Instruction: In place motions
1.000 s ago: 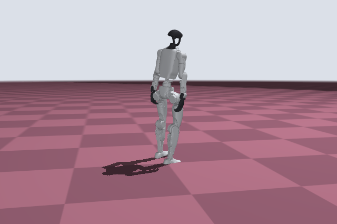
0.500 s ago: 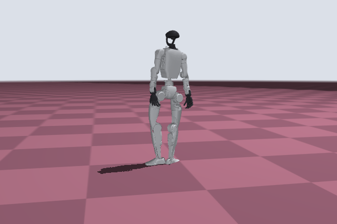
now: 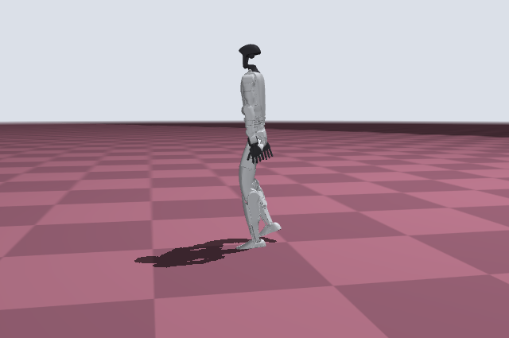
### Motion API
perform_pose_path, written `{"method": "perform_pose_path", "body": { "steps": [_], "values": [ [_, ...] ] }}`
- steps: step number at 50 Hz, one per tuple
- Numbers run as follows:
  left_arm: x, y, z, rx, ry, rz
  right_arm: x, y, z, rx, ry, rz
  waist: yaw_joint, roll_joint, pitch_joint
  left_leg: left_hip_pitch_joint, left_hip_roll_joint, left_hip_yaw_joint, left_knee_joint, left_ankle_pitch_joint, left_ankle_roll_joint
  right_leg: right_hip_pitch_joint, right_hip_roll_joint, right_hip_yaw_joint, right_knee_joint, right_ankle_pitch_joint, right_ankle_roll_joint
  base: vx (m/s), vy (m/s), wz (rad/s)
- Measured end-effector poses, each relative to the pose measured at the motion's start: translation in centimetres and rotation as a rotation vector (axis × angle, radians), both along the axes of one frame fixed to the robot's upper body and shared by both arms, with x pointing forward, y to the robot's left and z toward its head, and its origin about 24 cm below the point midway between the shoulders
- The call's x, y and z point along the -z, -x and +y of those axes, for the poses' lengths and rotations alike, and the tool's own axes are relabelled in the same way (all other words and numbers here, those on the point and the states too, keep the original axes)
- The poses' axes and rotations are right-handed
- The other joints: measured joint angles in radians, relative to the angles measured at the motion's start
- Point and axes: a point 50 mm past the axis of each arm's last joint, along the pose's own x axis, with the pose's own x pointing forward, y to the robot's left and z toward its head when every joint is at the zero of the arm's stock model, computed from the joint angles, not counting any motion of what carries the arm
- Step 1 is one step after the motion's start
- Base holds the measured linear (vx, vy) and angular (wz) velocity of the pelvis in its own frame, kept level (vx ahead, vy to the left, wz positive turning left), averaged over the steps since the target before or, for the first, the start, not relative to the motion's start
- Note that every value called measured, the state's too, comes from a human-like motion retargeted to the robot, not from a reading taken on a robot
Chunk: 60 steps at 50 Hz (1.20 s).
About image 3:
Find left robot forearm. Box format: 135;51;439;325
243;104;257;144

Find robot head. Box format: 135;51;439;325
239;45;261;73

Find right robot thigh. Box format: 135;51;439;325
247;141;259;191

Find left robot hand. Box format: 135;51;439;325
247;135;264;164

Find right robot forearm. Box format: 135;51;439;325
256;114;266;129

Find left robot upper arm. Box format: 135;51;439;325
241;74;255;115

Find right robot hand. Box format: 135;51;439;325
262;143;273;160

